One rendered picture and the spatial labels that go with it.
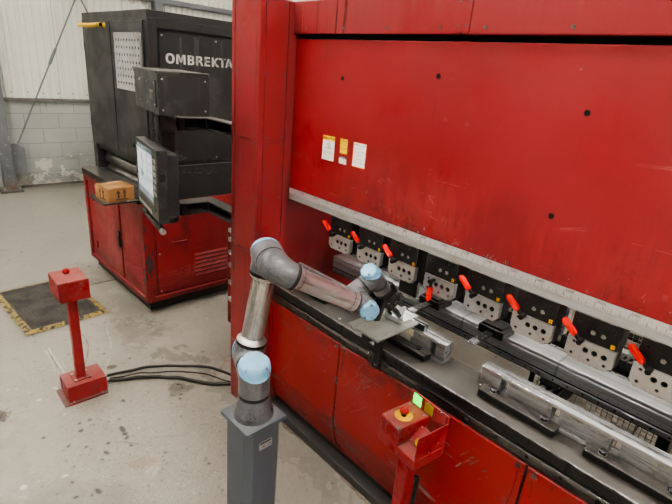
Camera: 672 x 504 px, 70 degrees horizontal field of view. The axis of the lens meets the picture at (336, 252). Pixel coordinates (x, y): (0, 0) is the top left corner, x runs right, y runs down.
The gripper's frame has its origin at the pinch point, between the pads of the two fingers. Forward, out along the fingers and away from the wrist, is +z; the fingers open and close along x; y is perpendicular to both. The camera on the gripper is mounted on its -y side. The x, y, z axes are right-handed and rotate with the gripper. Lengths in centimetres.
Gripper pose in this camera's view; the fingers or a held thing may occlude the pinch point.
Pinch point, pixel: (395, 317)
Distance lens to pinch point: 216.1
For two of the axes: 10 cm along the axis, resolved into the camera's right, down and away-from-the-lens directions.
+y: 6.1, -7.5, 2.7
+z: 4.2, 5.9, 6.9
